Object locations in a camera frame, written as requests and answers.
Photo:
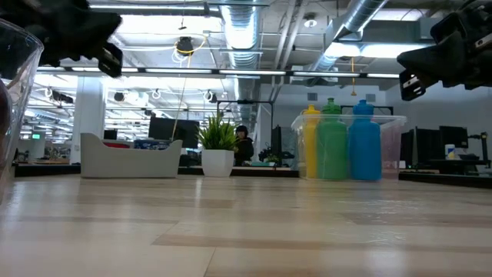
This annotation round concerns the silver ventilation duct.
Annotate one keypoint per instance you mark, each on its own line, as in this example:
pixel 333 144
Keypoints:
pixel 240 34

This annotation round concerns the small potted green plant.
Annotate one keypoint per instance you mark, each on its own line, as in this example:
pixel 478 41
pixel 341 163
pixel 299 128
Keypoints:
pixel 218 148

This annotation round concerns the person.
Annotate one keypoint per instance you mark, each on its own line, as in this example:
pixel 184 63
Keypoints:
pixel 244 148

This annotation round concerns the white paper cup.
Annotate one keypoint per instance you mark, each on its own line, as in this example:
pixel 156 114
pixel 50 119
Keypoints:
pixel 449 152

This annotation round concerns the black ceiling camera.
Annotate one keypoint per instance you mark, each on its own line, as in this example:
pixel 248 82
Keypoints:
pixel 185 45

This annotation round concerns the clear plastic tub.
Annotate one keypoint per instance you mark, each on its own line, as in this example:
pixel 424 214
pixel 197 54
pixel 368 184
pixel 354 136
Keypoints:
pixel 392 150
pixel 23 96

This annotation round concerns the black desk monitor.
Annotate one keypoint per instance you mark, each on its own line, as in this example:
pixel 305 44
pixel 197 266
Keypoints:
pixel 173 131
pixel 453 136

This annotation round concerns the green plastic bottle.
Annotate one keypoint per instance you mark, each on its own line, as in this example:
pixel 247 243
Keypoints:
pixel 331 146

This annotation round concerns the blue plastic bottle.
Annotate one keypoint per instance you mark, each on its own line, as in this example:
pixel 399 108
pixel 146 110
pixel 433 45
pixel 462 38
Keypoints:
pixel 364 146

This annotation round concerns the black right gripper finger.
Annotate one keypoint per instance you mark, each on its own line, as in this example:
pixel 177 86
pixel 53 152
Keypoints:
pixel 438 59
pixel 411 86

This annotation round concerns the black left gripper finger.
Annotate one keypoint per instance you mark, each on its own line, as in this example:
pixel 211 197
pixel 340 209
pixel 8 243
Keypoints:
pixel 110 61
pixel 102 29

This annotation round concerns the grey plastic bin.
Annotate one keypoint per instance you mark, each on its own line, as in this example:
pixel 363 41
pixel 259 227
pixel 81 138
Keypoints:
pixel 130 159

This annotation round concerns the yellow plastic bottle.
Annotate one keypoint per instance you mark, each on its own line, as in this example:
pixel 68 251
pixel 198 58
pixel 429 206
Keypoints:
pixel 310 142

